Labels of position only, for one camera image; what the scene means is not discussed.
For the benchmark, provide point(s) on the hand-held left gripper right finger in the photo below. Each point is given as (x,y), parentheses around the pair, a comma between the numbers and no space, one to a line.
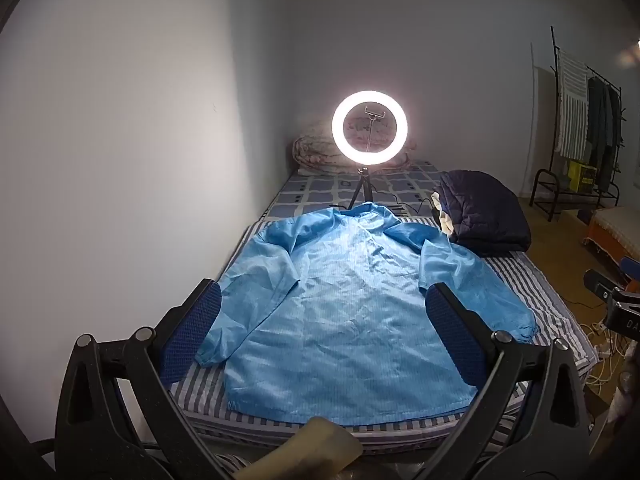
(455,330)

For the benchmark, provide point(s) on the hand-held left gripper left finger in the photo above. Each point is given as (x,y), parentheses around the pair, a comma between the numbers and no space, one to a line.
(192,330)

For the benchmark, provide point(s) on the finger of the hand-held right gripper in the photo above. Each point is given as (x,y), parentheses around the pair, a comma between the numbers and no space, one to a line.
(600,285)
(631,270)

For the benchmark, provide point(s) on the light blue jacket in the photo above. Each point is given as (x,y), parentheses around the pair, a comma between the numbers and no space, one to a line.
(340,310)

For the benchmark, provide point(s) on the person's right forearm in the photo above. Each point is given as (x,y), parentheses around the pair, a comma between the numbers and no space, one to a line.
(629,385)

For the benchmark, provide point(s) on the dark hanging clothes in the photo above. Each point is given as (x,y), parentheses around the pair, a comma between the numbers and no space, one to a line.
(602,125)

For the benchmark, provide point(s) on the black clothes rack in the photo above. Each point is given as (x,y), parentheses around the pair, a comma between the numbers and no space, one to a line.
(553,50)

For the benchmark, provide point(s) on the orange bench with cushion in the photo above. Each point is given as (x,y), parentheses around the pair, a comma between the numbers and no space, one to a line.
(620,227)

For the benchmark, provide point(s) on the striped bed mattress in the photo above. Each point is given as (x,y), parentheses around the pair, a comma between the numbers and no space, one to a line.
(530,280)

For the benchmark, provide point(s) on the yellow box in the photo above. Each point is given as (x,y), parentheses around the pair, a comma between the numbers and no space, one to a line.
(582,176)

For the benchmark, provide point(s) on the cream folded garment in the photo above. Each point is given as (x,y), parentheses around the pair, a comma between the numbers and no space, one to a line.
(442,215)

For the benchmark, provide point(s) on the navy puffer jacket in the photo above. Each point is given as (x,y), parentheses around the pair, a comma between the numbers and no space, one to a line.
(485,210)

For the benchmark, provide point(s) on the beige rounded object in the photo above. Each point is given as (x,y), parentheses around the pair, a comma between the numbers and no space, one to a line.
(310,450)

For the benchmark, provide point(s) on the striped hanging towel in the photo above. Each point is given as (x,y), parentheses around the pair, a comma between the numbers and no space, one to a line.
(572,105)

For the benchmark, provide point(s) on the black tripod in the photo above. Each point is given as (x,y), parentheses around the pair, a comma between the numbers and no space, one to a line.
(361,180)

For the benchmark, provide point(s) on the blue checkered bed sheet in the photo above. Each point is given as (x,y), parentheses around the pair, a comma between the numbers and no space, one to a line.
(320,190)

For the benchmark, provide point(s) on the folded floral quilt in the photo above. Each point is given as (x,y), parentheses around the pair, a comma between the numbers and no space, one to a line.
(312,152)

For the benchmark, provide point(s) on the phone holder clamp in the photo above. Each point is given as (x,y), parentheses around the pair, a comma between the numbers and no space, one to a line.
(373,112)

